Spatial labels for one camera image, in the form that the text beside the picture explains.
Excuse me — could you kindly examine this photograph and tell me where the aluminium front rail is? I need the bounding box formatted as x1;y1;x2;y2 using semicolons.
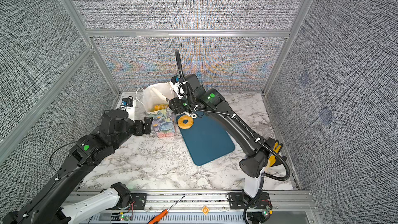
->
52;189;315;224

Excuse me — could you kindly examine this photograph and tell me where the small orange tag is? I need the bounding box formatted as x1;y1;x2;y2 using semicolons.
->
201;206;210;215

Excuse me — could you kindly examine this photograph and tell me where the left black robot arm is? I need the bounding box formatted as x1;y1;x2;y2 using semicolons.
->
3;109;153;224

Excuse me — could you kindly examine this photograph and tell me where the teal rectangular tray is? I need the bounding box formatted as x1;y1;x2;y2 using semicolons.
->
176;115;235;166

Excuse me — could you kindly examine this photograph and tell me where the white floral paper bag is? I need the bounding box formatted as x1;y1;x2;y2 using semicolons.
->
136;82;176;139

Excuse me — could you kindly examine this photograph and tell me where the yellow work glove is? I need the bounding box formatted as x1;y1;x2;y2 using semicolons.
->
266;141;284;168

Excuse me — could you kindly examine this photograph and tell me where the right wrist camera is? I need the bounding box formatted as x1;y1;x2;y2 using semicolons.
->
170;75;185;99

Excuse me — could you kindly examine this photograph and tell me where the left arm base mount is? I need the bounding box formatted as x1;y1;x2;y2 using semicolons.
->
111;193;148;211

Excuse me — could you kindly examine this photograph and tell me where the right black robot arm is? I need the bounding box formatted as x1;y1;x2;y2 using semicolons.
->
168;50;291;199

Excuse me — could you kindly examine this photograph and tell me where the orange handled screwdriver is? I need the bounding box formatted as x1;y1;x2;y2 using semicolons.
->
147;196;185;224

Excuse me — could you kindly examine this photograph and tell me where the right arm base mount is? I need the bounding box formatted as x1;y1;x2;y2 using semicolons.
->
227;190;273;224

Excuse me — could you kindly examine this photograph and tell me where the fake long twisted bread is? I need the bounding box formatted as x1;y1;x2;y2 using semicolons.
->
153;104;169;112

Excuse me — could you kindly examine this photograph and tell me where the fake ring donut bread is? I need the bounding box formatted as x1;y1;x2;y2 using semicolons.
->
177;115;194;130

